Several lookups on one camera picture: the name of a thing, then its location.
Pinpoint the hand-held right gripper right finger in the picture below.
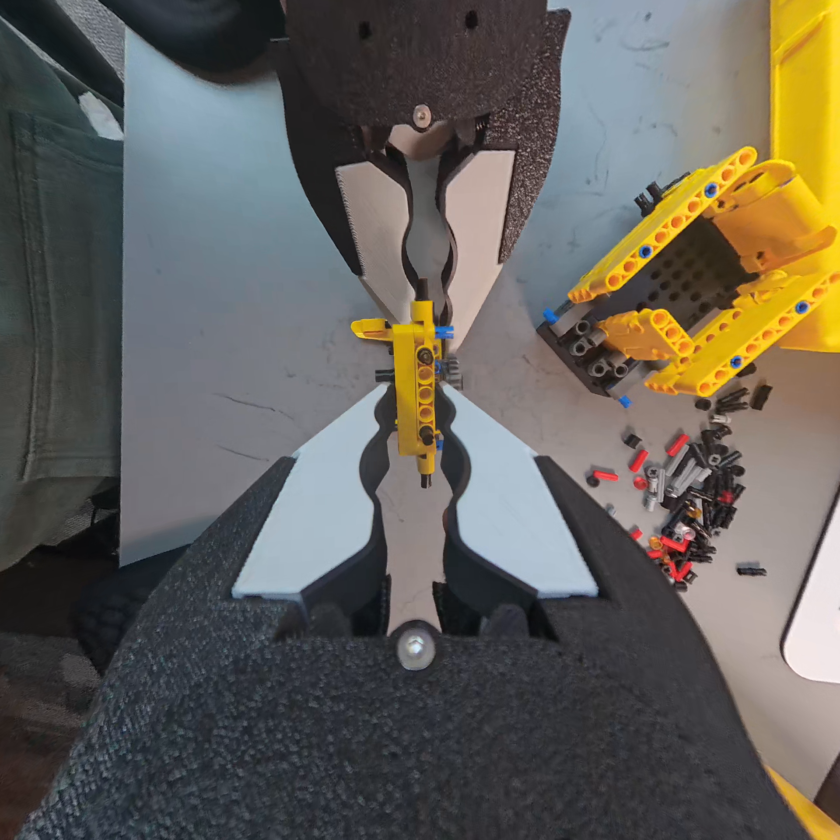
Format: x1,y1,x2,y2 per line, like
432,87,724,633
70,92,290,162
438,384,599,599

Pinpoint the yellow lego panel with pins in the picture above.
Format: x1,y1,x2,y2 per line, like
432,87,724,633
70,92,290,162
392,279,455,491

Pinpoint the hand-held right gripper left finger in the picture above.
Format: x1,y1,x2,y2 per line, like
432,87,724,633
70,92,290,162
231,384,393,601

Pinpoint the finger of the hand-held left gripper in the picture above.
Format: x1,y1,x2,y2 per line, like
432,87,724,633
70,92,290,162
335,156,422,325
436,150,517,350

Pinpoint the pile of small lego pins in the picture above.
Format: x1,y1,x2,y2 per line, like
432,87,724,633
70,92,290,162
586,379,773,593

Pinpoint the yellow plastic bin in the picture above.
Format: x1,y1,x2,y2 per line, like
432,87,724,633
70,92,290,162
766,766,840,840
769,0,840,353

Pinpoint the yellow lego robot body model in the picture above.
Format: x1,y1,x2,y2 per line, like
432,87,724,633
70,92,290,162
537,147,840,409

